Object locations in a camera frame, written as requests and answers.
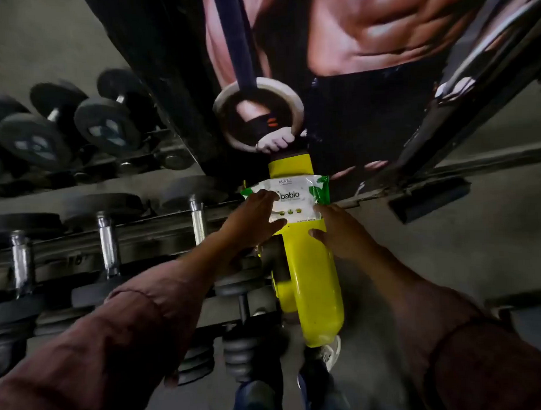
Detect person's right hand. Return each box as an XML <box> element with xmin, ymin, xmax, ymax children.
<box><xmin>308</xmin><ymin>202</ymin><xmax>381</xmax><ymax>265</ymax></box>

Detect person's left hand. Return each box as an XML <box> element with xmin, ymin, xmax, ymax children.
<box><xmin>216</xmin><ymin>188</ymin><xmax>289</xmax><ymax>263</ymax></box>

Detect black yellow dumbbell rack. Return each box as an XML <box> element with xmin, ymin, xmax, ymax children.
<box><xmin>0</xmin><ymin>154</ymin><xmax>347</xmax><ymax>360</ymax></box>

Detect white green wet wipes packet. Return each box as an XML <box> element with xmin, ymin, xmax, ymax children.
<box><xmin>241</xmin><ymin>173</ymin><xmax>332</xmax><ymax>227</ymax></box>

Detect person's left forearm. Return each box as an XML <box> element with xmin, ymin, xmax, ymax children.
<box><xmin>0</xmin><ymin>232</ymin><xmax>256</xmax><ymax>410</ymax></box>

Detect person's right forearm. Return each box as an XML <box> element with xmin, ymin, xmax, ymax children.
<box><xmin>365</xmin><ymin>239</ymin><xmax>541</xmax><ymax>410</ymax></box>

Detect person's white shoe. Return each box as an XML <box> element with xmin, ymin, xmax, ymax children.
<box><xmin>318</xmin><ymin>335</ymin><xmax>344</xmax><ymax>373</ymax></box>

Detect person's blue jeans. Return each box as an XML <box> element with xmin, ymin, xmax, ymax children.
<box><xmin>227</xmin><ymin>359</ymin><xmax>351</xmax><ymax>410</ymax></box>

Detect gymnast wall poster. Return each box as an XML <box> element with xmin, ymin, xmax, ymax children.
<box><xmin>84</xmin><ymin>0</ymin><xmax>541</xmax><ymax>205</ymax></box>

